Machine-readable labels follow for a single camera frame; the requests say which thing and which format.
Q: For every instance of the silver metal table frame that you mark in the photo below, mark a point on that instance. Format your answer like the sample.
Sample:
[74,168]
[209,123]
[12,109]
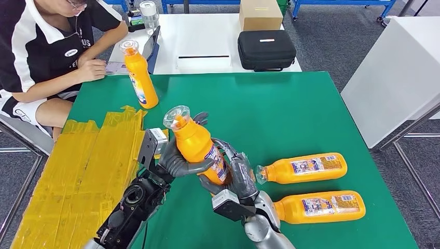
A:
[424,135]

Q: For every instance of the black zipped carrying case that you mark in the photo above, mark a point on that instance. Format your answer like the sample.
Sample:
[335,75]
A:
[266,50]

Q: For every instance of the yellow tape patch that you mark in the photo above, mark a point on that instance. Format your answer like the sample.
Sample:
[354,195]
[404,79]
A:
[62,182]

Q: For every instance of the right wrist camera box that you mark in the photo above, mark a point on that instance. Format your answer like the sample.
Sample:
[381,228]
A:
[230,208]

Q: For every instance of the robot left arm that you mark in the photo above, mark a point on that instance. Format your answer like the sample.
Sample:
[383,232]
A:
[134,206]

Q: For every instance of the person's right hand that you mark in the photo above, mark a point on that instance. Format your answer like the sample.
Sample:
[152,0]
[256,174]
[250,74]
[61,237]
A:
[91,70]

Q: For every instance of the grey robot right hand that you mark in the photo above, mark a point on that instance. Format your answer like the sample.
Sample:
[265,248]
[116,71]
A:
[244,178]

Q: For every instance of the person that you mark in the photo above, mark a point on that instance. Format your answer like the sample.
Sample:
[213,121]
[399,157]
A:
[37,51]

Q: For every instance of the blue wheeled cart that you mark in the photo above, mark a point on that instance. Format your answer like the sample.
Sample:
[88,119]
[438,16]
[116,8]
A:
[343,1]

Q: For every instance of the white desk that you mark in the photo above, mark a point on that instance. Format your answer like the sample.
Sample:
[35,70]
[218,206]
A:
[206,34]

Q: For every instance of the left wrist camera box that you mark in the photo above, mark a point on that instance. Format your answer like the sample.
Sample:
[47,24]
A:
[154,141]

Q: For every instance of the pale purple handheld device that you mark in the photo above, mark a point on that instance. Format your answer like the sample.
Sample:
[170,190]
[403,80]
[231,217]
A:
[117,68]

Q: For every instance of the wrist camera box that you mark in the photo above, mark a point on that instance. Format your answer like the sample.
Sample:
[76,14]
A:
[154,141]
[230,208]

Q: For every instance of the brown cardboard box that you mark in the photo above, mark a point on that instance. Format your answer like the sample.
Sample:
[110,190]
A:
[261,14]

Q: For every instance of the orange bottle with clear cap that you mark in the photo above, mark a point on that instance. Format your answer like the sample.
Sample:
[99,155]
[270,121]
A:
[194,144]
[292,209]
[139,72]
[282,172]

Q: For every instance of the small black green device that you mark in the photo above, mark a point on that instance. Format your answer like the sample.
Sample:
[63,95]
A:
[136,20]

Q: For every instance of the clear water jar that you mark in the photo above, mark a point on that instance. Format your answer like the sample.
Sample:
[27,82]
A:
[149,15]

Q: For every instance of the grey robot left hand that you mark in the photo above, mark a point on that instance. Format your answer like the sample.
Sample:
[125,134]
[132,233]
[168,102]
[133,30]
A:
[170,165]

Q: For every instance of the tablet in blue case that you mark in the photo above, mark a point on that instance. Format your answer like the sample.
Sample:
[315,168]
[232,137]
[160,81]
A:
[153,55]

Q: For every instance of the blue metal frame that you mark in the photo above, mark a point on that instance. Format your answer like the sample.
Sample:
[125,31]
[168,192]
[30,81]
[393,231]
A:
[123,4]

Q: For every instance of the green crate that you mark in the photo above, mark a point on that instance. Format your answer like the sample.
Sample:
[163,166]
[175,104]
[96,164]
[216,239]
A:
[284,5]

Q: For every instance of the blue metal rack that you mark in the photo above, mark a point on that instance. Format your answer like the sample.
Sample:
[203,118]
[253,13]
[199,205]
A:
[165,6]

